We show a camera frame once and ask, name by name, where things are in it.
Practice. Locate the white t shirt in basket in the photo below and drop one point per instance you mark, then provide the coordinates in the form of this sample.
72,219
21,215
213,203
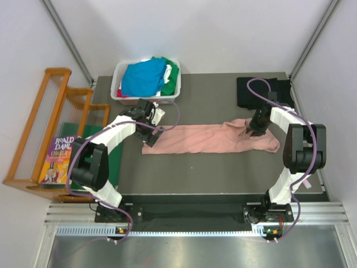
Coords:
165,85

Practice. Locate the green book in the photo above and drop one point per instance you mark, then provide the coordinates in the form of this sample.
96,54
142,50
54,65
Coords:
69,129

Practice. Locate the Roald Dahl book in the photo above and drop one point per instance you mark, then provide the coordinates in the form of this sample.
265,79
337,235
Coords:
55,167

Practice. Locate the grey slotted cable duct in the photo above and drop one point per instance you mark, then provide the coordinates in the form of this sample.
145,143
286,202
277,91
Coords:
114,231

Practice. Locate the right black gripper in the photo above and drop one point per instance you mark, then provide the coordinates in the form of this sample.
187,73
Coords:
256,130

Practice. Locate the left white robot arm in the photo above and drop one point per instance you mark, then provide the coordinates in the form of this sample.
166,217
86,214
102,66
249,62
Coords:
89,160

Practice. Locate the wooden rack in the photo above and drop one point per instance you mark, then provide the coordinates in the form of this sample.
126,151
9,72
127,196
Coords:
55,104

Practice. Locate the red t shirt in basket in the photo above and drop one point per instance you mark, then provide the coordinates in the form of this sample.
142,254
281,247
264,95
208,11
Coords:
120,95

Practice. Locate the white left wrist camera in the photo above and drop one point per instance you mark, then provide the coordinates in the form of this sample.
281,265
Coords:
156,114

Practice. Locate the green t shirt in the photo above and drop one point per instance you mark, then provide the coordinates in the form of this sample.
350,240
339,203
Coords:
156,67

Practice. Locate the white plastic laundry basket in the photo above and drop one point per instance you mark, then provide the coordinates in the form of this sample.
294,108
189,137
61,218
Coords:
117,78

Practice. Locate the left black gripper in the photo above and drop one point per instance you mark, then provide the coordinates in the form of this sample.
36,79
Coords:
153,137

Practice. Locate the blue t shirt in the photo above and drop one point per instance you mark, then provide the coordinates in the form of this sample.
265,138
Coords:
135,80

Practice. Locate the pink small object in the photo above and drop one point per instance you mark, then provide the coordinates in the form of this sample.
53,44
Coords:
307,184

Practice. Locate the folded black t shirt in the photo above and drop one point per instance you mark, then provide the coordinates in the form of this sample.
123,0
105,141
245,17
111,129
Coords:
245,99

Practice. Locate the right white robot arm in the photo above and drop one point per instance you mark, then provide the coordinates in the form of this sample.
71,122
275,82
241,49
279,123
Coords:
303,154

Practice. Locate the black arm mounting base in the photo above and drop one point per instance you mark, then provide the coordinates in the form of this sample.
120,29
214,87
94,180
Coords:
240,208

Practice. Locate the pink t shirt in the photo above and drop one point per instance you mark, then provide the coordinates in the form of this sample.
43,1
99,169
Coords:
228,137

